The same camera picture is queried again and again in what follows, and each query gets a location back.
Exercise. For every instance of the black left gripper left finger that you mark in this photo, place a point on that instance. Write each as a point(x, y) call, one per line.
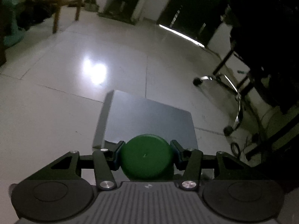
point(107, 159)

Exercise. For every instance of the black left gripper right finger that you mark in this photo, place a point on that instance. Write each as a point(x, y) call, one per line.
point(189, 161)

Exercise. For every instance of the grey box lid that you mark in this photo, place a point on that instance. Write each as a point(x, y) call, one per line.
point(125, 116)

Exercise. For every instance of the office chair chrome base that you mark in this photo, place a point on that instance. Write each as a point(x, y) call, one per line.
point(223, 93)

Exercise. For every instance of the broom with dustpan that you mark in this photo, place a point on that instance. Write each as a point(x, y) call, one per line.
point(91, 5)

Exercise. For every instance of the teal floor fan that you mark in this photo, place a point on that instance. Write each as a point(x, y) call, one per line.
point(13, 34)

